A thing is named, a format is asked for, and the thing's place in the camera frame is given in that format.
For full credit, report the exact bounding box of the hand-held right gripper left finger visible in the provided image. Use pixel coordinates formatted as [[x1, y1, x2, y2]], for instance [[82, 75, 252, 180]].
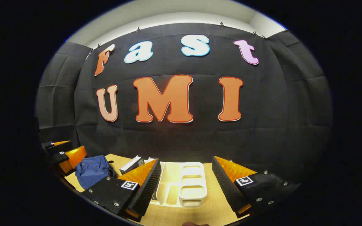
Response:
[[81, 158, 162, 223]]

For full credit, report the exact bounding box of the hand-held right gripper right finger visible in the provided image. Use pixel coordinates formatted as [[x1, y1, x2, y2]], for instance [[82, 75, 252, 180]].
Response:
[[212, 156, 301, 218]]

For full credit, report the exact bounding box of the blue schoolbag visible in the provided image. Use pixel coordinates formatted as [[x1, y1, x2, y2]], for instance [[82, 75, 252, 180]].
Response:
[[75, 155, 115, 190]]

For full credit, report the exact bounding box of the white book with portrait cover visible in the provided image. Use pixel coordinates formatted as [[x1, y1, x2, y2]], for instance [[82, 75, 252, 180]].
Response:
[[120, 156, 144, 175]]

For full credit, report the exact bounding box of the white bookshelf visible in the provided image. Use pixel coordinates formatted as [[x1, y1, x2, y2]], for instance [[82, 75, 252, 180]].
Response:
[[151, 162, 208, 207]]

